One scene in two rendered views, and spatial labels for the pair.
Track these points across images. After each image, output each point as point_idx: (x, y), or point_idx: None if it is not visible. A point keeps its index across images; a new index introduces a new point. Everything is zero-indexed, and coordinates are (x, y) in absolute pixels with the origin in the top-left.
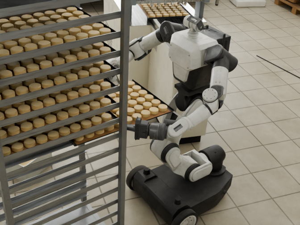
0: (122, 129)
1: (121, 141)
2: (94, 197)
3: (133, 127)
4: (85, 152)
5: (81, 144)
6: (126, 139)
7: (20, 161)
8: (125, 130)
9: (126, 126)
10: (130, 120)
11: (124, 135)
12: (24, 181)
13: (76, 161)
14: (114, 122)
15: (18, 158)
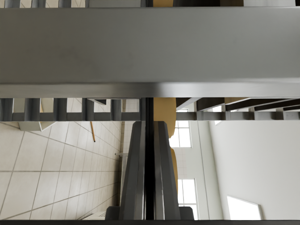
0: (235, 7)
1: (48, 8)
2: None
3: (177, 199)
4: (25, 117)
5: (44, 115)
6: (47, 72)
7: (61, 2)
8: (211, 60)
9: (266, 72)
10: (177, 191)
11: (125, 48)
12: (18, 7)
13: (11, 102)
14: (260, 0)
15: (68, 2)
